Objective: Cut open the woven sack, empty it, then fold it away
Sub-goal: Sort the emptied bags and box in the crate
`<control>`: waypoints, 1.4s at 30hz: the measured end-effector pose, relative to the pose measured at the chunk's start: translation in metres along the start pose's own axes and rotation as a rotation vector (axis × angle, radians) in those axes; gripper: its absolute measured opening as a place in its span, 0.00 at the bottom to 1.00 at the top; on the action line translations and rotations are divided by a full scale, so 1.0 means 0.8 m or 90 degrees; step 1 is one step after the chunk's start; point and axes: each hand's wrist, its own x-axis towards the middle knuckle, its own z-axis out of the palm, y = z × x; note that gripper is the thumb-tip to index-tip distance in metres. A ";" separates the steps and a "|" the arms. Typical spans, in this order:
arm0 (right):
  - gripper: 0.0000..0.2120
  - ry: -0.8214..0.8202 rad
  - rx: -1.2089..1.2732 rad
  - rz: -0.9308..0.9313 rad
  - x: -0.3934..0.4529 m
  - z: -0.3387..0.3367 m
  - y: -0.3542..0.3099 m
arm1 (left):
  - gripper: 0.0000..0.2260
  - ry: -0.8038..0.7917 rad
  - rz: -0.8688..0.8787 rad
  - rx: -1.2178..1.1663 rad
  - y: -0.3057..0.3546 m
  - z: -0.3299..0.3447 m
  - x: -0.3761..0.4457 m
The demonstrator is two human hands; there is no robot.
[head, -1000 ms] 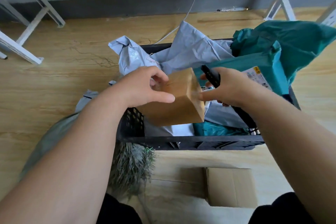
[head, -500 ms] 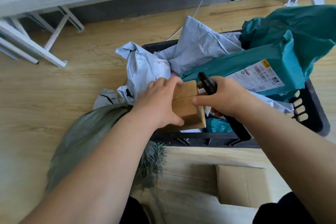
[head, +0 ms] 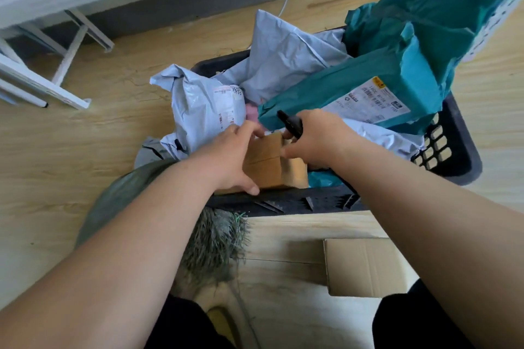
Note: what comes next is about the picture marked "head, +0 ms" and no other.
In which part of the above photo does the person's left hand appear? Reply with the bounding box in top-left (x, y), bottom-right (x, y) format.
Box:
top-left (192, 120), bottom-right (265, 196)

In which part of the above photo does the person's right hand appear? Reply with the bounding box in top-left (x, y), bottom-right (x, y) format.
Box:
top-left (280, 109), bottom-right (363, 170)

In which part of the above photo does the black utility knife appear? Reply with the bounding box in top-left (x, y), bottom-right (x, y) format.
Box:
top-left (276, 110), bottom-right (304, 139)

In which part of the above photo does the small brown cardboard box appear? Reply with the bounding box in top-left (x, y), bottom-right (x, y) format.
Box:
top-left (215, 132), bottom-right (309, 196)

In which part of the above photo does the person's left forearm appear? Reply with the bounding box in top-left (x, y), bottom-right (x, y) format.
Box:
top-left (0, 154), bottom-right (217, 349)

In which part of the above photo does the person's right forearm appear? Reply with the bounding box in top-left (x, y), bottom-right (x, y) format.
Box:
top-left (331, 136), bottom-right (524, 349)

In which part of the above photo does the small teal mailer bag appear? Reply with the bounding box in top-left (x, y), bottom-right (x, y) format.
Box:
top-left (307, 170), bottom-right (345, 189)

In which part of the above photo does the pink parcel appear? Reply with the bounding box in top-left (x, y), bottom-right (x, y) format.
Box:
top-left (244, 101), bottom-right (272, 133)

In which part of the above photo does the grey green fringe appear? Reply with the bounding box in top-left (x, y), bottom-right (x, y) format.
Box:
top-left (178, 208), bottom-right (251, 285)

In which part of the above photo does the crumpled grey labelled mailer bag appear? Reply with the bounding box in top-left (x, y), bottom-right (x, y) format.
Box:
top-left (149, 64), bottom-right (247, 154)

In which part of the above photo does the large grey mailer bag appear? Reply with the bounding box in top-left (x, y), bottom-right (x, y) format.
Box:
top-left (213, 9), bottom-right (353, 106)

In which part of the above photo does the grey garment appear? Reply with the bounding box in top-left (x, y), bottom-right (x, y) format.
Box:
top-left (133, 136), bottom-right (190, 170)

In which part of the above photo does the flat grey mailer bag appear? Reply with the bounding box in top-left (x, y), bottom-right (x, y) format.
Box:
top-left (339, 117), bottom-right (426, 162)

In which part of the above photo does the olive green cloth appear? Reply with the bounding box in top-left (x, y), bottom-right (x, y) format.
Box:
top-left (75, 160), bottom-right (181, 250)

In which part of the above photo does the flat brown cardboard box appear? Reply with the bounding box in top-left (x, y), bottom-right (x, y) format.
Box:
top-left (323, 238), bottom-right (421, 300)

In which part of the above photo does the yellow slipper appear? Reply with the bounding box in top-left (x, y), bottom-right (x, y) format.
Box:
top-left (206, 305), bottom-right (240, 349)

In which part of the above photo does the person's black trouser leg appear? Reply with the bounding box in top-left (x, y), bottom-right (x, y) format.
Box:
top-left (372, 278), bottom-right (476, 349)
top-left (144, 293), bottom-right (235, 349)

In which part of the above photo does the black plastic basket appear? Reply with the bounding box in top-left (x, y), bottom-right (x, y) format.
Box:
top-left (190, 26), bottom-right (483, 218)

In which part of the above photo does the large teal mailer bag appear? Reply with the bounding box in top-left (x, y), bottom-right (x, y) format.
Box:
top-left (257, 0), bottom-right (523, 135)

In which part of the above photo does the white perforated plastic crate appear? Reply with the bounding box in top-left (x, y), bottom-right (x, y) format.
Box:
top-left (462, 0), bottom-right (524, 64)

